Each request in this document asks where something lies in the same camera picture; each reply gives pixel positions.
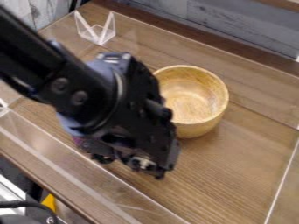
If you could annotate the purple toy eggplant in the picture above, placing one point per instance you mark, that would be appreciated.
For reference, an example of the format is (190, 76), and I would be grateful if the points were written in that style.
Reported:
(78, 140)

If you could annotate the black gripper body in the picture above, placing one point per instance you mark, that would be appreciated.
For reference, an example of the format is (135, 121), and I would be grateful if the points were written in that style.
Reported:
(106, 149)

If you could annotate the brown wooden bowl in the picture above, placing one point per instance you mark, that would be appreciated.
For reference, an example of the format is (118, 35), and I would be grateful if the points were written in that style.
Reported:
(198, 97)

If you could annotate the clear acrylic corner bracket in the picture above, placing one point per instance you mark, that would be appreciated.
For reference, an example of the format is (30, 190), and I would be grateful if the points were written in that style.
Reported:
(98, 34)

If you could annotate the yellow warning sticker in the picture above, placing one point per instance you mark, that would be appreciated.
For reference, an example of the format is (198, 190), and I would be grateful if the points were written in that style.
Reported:
(48, 201)

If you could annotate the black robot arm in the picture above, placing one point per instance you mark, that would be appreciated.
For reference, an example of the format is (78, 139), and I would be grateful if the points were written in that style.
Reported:
(107, 99)

